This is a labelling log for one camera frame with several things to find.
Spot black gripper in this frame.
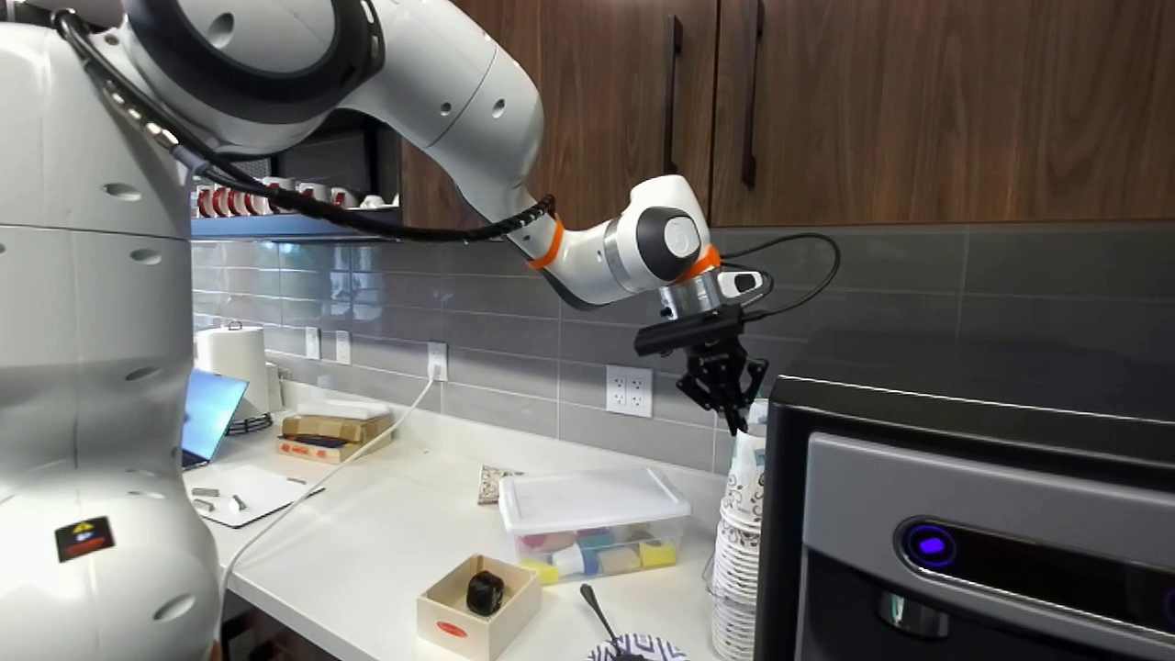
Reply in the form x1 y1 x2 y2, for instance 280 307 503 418
680 335 766 434

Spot patterned cup stack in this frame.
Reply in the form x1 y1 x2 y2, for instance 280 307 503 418
704 398 766 661

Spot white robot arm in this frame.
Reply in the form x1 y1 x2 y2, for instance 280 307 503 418
0 0 765 661

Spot black silver coffee machine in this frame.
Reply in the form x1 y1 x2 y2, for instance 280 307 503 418
751 335 1175 661

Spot clear plastic lidded box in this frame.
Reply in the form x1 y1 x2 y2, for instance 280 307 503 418
500 467 690 583

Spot metal spoon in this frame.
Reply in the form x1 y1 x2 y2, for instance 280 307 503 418
577 583 626 661

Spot lying patterned paper cup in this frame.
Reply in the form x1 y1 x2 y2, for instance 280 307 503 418
476 467 525 507

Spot patterned paper plate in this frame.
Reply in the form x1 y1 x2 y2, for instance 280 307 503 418
588 630 690 661

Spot wooden upper cabinets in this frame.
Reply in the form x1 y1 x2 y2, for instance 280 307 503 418
454 0 1175 228

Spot black object in box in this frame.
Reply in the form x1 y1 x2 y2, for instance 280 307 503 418
465 567 506 616

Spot small white cardboard box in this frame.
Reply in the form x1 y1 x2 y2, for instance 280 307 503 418
415 554 543 661

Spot white paper sheet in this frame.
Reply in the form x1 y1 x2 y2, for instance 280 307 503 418
182 461 320 528

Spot paper towel roll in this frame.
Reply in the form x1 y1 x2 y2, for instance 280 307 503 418
193 325 271 418

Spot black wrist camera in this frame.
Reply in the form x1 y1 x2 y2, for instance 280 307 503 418
636 303 745 354

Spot white wall outlet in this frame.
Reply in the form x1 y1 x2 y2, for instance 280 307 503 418
604 365 652 418
426 342 449 381

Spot white wall outlet far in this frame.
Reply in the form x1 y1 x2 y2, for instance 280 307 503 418
426 342 449 381

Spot white power cable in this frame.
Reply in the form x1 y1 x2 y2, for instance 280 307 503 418
218 359 449 591

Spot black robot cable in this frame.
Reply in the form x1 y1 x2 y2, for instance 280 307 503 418
47 6 846 321

